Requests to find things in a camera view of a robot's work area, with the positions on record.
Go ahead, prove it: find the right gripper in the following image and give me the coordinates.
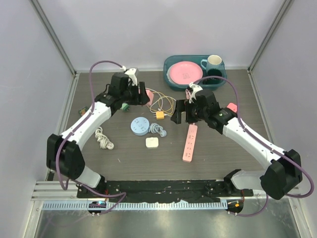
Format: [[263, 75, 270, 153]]
[[171, 99, 208, 124]]

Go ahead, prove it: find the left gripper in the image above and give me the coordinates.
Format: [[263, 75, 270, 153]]
[[121, 82, 150, 106]]

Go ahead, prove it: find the pink cube socket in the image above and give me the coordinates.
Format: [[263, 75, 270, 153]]
[[146, 89, 154, 107]]

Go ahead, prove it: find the pink power strip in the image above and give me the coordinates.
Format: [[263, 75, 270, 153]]
[[182, 123, 198, 163]]

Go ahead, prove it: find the white cord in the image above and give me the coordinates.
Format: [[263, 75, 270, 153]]
[[95, 126, 115, 150]]

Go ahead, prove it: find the dark green cube socket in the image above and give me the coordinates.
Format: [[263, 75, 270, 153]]
[[78, 107, 89, 116]]

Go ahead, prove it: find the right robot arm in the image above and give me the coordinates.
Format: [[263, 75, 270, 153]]
[[171, 89, 303, 200]]

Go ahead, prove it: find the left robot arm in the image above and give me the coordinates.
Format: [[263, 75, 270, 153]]
[[47, 68, 150, 198]]

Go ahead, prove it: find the green charger plug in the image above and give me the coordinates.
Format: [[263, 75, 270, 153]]
[[121, 103, 130, 112]]

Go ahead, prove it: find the yellow charger plug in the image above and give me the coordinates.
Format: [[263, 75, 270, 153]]
[[154, 111, 165, 120]]

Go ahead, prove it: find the round blue power strip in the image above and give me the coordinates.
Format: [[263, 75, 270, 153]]
[[130, 117, 150, 136]]

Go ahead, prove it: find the pink plate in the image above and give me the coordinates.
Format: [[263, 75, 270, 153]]
[[167, 61, 203, 85]]

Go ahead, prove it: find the white square charger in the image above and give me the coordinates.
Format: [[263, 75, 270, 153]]
[[145, 137, 159, 149]]

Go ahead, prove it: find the dark green mug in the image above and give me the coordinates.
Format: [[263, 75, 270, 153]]
[[206, 68, 222, 84]]

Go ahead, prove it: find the teal plastic bin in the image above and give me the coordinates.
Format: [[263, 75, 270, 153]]
[[163, 55, 227, 91]]

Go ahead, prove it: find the light blue mug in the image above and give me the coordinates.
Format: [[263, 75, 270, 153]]
[[200, 55, 222, 72]]

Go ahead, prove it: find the yellow cable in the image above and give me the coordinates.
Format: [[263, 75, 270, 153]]
[[148, 92, 183, 117]]

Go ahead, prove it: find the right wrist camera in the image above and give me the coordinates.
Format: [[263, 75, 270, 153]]
[[185, 82, 202, 103]]

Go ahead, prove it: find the blue coiled cord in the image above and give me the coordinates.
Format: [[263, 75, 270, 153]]
[[148, 122, 167, 138]]

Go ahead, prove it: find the pink coiled cord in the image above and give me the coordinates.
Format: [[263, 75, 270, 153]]
[[226, 102, 239, 114]]

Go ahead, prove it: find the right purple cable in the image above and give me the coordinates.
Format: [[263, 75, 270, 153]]
[[190, 76, 313, 218]]

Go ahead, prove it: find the purple cable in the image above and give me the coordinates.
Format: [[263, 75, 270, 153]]
[[55, 60, 127, 215], [190, 76, 313, 218]]

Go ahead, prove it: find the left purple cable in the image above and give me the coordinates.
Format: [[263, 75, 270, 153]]
[[55, 60, 127, 215]]

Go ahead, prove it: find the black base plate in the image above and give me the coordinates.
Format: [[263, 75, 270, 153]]
[[76, 178, 253, 203]]

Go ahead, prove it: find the slotted cable duct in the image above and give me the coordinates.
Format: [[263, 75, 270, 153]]
[[42, 200, 227, 211]]

